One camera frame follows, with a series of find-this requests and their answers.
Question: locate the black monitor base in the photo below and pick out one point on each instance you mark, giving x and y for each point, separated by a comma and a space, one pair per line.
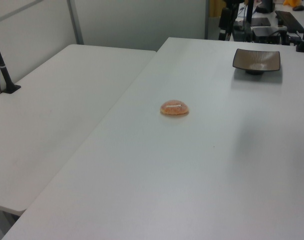
265, 7

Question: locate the dark computer mouse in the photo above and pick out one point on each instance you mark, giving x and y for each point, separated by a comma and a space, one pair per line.
299, 8

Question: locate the yellow object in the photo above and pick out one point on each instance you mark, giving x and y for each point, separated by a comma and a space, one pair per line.
292, 2

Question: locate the black vertical pole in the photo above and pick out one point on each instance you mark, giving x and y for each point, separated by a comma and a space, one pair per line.
249, 20

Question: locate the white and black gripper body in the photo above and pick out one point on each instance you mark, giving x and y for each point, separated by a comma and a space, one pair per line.
233, 3

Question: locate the black keyboard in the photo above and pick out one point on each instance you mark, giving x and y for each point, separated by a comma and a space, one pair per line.
289, 21

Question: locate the white side table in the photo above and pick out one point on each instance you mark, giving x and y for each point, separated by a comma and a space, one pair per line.
54, 112

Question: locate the black pole stand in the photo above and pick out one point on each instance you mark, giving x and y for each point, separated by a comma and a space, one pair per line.
6, 75

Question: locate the square brown ceramic plate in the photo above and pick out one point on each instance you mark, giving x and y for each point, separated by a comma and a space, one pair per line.
254, 60

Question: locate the round orange bread bun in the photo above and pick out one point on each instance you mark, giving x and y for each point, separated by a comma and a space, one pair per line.
174, 110

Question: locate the black flat pad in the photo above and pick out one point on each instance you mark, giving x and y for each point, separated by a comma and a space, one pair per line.
261, 22

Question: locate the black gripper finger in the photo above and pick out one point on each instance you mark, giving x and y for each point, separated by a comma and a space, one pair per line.
233, 18
224, 22

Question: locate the black box device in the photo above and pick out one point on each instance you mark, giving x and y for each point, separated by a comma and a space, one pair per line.
264, 33

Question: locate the dark electronics box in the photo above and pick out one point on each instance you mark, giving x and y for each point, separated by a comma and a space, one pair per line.
239, 35

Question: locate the grey partition edge post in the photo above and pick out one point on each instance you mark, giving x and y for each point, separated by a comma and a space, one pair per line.
206, 20

